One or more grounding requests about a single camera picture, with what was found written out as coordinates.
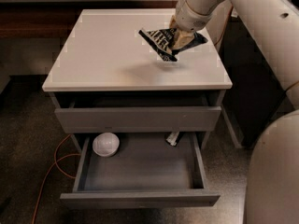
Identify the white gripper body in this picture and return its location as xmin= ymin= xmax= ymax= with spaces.
xmin=175 ymin=0 xmax=211 ymax=32

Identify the blue chip bag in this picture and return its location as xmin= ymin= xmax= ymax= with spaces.
xmin=138 ymin=28 xmax=207 ymax=62

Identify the grey drawer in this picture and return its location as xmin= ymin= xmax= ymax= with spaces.
xmin=55 ymin=91 xmax=221 ymax=133
xmin=61 ymin=133 xmax=220 ymax=209

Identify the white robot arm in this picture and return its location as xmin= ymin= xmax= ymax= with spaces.
xmin=175 ymin=0 xmax=299 ymax=224

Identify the grey top drawer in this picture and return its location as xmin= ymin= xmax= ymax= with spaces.
xmin=55 ymin=91 xmax=221 ymax=133

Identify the grey drawer cabinet white top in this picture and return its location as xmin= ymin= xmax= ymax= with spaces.
xmin=41 ymin=7 xmax=234 ymax=151

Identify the black cabinet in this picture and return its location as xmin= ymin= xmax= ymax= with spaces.
xmin=220 ymin=8 xmax=298 ymax=148

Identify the small black white packet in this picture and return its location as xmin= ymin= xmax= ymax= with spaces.
xmin=166 ymin=132 xmax=179 ymax=147

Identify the white bowl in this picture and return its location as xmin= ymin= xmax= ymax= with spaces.
xmin=93 ymin=133 xmax=120 ymax=157

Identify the dark wooden bench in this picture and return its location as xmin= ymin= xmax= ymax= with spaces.
xmin=0 ymin=1 xmax=176 ymax=38

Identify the orange floor cable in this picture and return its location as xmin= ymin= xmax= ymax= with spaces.
xmin=31 ymin=133 xmax=81 ymax=224

